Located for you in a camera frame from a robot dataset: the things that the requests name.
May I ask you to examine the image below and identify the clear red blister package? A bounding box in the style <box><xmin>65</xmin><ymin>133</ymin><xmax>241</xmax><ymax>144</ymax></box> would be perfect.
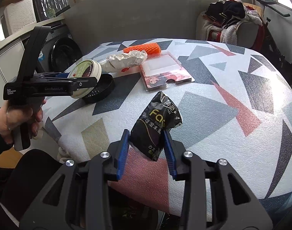
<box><xmin>140</xmin><ymin>50</ymin><xmax>195</xmax><ymax>91</ymax></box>

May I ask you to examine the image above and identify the white cabinet with counter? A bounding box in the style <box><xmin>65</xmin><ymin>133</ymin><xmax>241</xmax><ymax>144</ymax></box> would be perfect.
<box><xmin>0</xmin><ymin>16</ymin><xmax>63</xmax><ymax>106</ymax></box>

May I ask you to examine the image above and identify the round tin cream lid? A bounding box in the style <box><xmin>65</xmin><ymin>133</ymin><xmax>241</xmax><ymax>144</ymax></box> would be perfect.
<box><xmin>68</xmin><ymin>59</ymin><xmax>102</xmax><ymax>99</ymax></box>

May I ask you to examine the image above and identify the geometric patterned table cover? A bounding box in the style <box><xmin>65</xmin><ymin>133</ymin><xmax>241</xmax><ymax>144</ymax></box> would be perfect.
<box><xmin>44</xmin><ymin>39</ymin><xmax>292</xmax><ymax>222</ymax></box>

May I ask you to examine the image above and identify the person's left hand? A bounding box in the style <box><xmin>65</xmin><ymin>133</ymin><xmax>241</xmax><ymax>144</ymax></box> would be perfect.
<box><xmin>0</xmin><ymin>101</ymin><xmax>43</xmax><ymax>144</ymax></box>

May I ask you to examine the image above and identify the grey front-load washing machine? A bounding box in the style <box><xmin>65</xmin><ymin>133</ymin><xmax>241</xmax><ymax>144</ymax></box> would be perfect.
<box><xmin>35</xmin><ymin>24</ymin><xmax>82</xmax><ymax>73</ymax></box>

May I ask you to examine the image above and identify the black exercise bike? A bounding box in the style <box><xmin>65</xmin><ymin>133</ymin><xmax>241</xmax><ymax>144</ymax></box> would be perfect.
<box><xmin>241</xmin><ymin>0</ymin><xmax>292</xmax><ymax>84</ymax></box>

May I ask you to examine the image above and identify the black tissue pack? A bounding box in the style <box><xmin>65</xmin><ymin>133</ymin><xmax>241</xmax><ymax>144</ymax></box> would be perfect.
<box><xmin>129</xmin><ymin>91</ymin><xmax>182</xmax><ymax>161</ymax></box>

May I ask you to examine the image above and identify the small green bottle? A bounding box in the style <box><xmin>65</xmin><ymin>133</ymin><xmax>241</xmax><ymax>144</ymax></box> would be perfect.
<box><xmin>46</xmin><ymin>6</ymin><xmax>56</xmax><ymax>19</ymax></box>

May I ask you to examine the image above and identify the chair piled with clothes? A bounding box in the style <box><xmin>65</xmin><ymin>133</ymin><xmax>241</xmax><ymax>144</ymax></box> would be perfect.
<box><xmin>195</xmin><ymin>0</ymin><xmax>266</xmax><ymax>51</ymax></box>

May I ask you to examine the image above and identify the orange foam fruit net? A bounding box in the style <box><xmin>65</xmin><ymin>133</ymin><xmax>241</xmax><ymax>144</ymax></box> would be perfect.
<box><xmin>123</xmin><ymin>43</ymin><xmax>161</xmax><ymax>55</ymax></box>

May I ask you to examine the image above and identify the crumpled white paper bag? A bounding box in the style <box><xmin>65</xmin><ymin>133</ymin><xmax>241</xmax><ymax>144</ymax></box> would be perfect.
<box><xmin>99</xmin><ymin>50</ymin><xmax>148</xmax><ymax>73</ymax></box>

